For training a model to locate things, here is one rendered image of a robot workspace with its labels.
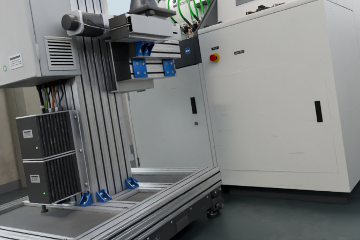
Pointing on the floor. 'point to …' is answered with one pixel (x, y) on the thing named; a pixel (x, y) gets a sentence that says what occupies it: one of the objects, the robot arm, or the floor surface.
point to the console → (286, 93)
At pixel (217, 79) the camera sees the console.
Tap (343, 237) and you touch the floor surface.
